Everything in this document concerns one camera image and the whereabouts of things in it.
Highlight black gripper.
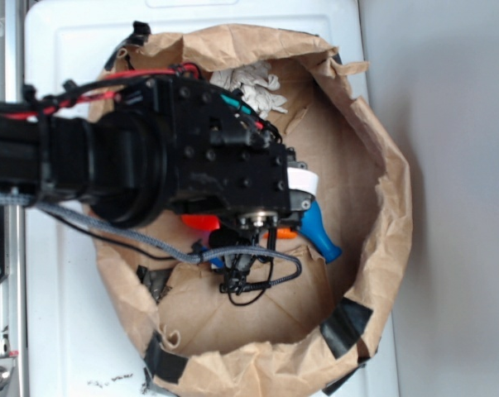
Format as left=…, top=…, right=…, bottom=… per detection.
left=149, top=76, right=316, bottom=232

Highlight orange toy carrot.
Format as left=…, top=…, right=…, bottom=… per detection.
left=180, top=214, right=298, bottom=240

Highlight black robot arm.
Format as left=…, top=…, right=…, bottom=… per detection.
left=0, top=74, right=318, bottom=228

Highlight crumpled white paper ball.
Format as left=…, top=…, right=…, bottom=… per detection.
left=209, top=60, right=288, bottom=119

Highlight blue plastic toy bottle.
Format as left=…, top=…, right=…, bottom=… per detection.
left=300, top=201, right=342, bottom=264

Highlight brown paper bag tray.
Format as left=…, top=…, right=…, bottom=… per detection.
left=86, top=22, right=414, bottom=397

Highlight white plastic bin lid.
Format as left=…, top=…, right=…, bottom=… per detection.
left=25, top=1, right=363, bottom=396

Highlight red and black wires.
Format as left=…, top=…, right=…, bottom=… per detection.
left=2, top=61, right=204, bottom=121

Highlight grey braided cable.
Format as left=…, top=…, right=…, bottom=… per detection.
left=0, top=192, right=303, bottom=286

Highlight aluminium frame rail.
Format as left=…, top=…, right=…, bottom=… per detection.
left=0, top=1, right=29, bottom=396

